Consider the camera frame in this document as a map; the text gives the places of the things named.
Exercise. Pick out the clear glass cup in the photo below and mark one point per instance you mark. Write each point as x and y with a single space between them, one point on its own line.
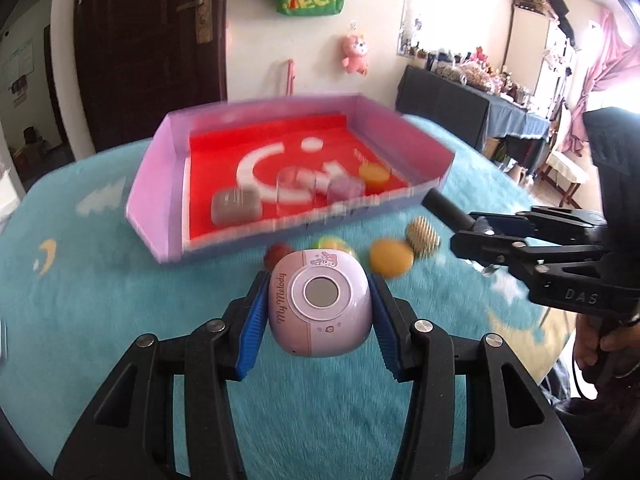
297 186

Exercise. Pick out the pink plush toy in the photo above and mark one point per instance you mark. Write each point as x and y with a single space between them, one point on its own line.
355 55

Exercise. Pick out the dark cloth covered table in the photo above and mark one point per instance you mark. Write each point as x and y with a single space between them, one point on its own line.
440 105

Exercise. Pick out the green and yellow toy figure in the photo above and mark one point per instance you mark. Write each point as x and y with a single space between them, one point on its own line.
334 245

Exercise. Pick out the pink round pocket device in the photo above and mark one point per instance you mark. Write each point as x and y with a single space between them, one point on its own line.
322 305

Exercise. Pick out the red paper box liner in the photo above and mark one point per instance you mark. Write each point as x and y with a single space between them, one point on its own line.
220 160

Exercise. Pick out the pink stick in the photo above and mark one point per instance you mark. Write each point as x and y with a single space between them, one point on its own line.
290 77

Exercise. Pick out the dark red ball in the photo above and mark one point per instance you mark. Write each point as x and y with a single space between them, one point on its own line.
279 256

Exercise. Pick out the teal moon print blanket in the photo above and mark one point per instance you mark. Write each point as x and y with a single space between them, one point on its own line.
100 310

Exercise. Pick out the small amber round block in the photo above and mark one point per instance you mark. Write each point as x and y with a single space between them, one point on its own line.
374 172

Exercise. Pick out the gold studded cylinder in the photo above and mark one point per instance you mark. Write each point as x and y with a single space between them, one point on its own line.
424 237

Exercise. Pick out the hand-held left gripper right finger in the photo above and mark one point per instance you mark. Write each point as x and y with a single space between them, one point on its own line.
384 327

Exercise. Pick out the pink nail polish bottle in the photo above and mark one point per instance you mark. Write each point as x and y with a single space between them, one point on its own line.
345 185

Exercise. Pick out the white stool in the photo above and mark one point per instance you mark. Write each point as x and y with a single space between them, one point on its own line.
567 167

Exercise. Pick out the person's right hand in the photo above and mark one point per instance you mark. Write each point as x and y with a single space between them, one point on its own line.
584 345

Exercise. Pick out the large amber round block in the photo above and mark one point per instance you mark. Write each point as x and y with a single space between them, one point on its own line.
391 257

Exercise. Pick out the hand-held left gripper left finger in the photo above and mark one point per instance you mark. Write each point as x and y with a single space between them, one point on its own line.
252 322

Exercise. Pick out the row of small table items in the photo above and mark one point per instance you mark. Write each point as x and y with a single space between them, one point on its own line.
470 70

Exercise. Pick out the purple cardboard box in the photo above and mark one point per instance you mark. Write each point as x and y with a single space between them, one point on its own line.
160 185

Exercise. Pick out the wall mirror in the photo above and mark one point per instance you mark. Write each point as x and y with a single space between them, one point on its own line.
415 10

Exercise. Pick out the brown earbud case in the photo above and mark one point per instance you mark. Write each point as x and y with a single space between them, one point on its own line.
236 206

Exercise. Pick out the pink curtain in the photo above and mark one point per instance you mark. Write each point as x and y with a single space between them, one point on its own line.
607 60

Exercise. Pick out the dark brown wooden door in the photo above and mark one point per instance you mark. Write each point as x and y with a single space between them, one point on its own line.
140 60

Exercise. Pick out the tall white wardrobe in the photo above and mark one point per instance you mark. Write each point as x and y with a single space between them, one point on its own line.
545 50

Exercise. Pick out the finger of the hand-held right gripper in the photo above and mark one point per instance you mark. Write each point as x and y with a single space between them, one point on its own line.
490 250
540 221

